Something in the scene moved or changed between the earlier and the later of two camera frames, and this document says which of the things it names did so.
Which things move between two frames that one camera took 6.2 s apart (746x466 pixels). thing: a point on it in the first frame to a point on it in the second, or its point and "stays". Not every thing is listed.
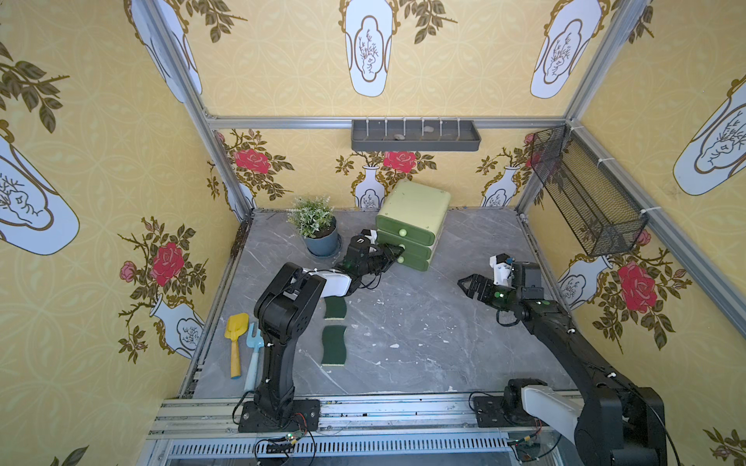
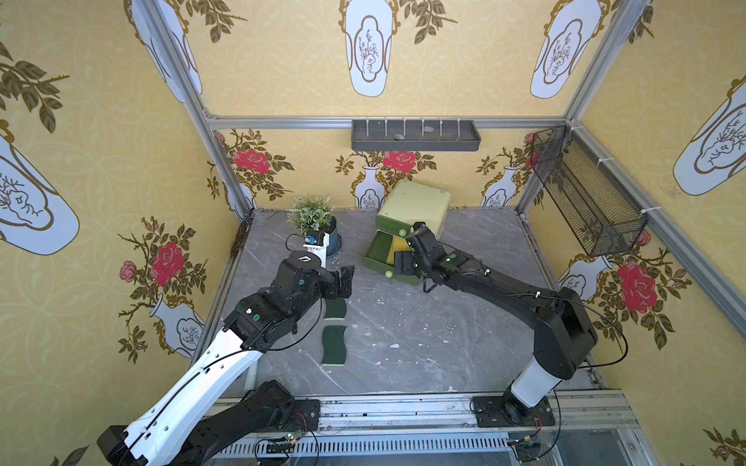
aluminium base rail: [422, 429] stays
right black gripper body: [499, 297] to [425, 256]
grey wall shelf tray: [408, 135] stays
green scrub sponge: [334, 349] stays
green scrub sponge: [336, 308] stays
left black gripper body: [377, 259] to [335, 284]
